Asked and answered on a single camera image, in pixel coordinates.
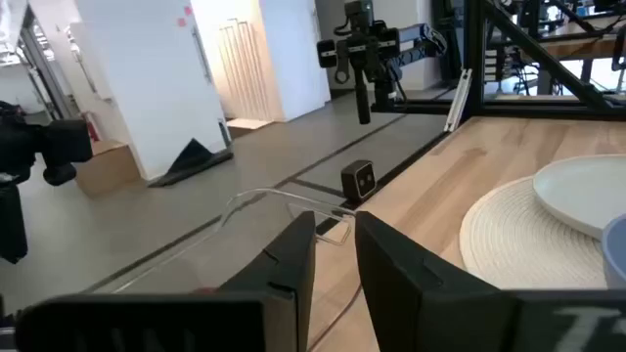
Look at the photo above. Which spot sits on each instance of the brown cardboard box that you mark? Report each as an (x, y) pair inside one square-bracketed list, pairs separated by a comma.
[(107, 168)]

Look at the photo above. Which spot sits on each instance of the flat cardboard box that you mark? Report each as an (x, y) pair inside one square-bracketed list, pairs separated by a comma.
[(247, 126)]

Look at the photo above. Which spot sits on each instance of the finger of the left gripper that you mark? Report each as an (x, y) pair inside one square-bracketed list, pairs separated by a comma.
[(366, 93), (358, 93)]

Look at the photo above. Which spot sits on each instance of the black aluminium table frame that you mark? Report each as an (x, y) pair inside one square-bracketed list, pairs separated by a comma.
[(528, 105)]

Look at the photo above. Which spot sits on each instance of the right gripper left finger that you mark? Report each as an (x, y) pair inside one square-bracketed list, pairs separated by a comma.
[(291, 274)]

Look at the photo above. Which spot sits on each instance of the white partition cabinet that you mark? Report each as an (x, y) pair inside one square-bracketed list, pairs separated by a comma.
[(151, 88)]

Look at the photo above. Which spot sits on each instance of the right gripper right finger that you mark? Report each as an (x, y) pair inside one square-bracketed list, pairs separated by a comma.
[(406, 303)]

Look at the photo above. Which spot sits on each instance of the pale round plate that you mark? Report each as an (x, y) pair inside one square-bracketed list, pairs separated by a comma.
[(582, 195)]

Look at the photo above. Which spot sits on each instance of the neighbouring wooden workstation table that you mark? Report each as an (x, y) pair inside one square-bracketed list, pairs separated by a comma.
[(577, 46)]

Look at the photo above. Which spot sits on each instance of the red fire extinguisher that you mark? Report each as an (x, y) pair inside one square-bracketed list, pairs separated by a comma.
[(92, 128)]

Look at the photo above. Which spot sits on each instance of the blue bowl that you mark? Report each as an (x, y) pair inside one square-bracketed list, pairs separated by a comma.
[(616, 254)]

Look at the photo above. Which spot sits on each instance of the white woven round placemat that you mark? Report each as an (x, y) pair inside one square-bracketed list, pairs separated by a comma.
[(513, 244)]

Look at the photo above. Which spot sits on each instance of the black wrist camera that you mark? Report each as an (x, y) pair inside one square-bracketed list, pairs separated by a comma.
[(359, 14)]

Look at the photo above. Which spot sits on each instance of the black camera rig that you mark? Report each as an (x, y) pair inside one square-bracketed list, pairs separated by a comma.
[(29, 146)]

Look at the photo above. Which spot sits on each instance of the small black table camera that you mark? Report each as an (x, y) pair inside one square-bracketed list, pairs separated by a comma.
[(358, 180)]

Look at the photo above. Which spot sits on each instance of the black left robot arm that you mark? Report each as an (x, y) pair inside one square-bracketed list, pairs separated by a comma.
[(415, 46)]

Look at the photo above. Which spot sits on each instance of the white metal bracket strip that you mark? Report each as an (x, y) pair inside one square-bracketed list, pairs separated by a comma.
[(460, 98)]

